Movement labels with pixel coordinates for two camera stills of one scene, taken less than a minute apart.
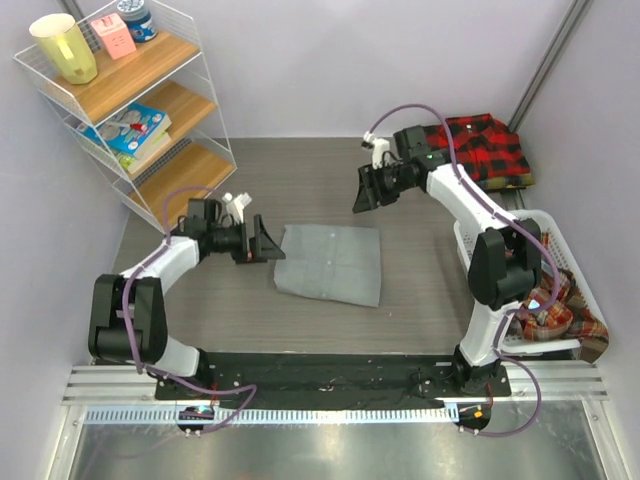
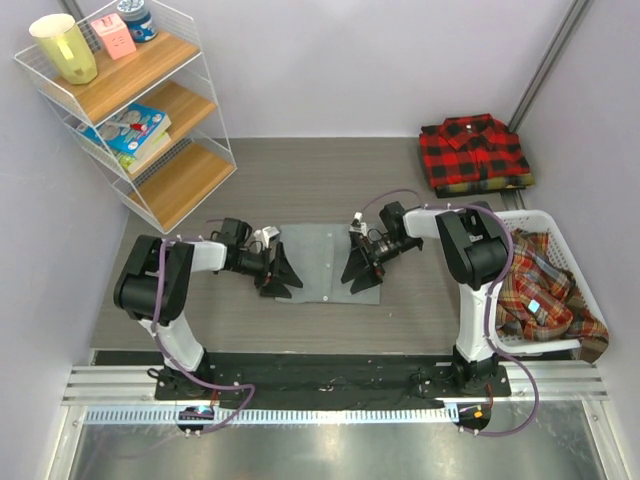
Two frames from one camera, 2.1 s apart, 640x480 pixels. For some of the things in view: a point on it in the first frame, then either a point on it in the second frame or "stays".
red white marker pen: (126, 125) stays
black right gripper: (370, 195) to (359, 261)
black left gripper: (260, 247) to (278, 269)
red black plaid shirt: (483, 146) stays
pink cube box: (116, 35) stays
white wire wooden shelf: (151, 114) stays
